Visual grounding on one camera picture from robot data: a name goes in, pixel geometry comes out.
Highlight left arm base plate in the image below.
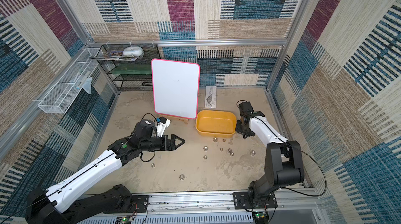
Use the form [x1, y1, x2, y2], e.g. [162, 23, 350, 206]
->
[103, 195, 149, 214]

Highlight pink framed whiteboard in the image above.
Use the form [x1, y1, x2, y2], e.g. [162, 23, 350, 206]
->
[151, 59, 201, 119]

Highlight magazine on shelf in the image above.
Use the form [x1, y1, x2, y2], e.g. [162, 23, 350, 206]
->
[89, 51, 144, 61]

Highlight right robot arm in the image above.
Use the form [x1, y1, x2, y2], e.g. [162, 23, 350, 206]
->
[236, 100, 305, 207]

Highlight wooden whiteboard stand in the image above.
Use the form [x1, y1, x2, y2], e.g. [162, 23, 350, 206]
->
[177, 117, 189, 124]

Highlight white round device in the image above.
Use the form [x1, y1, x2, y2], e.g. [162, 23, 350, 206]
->
[123, 46, 144, 57]

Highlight black wire shelf rack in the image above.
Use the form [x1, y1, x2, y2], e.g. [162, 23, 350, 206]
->
[96, 43, 161, 91]

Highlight white wire wall basket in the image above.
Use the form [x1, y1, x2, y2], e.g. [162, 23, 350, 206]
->
[38, 47, 99, 114]

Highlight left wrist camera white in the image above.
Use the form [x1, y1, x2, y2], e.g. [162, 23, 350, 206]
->
[156, 116, 171, 137]

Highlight yellow plastic storage box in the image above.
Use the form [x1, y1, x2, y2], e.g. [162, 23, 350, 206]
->
[195, 110, 237, 138]

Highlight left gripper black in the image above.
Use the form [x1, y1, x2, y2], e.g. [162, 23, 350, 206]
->
[139, 134, 185, 152]

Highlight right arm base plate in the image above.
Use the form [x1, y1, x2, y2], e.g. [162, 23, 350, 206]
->
[232, 191, 278, 210]

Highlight aluminium front rail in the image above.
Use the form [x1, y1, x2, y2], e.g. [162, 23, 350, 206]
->
[83, 190, 330, 224]

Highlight white printed packet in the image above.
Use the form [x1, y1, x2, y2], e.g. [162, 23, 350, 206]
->
[205, 86, 217, 109]

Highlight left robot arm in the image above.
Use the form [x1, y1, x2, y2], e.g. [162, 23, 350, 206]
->
[25, 120, 185, 224]

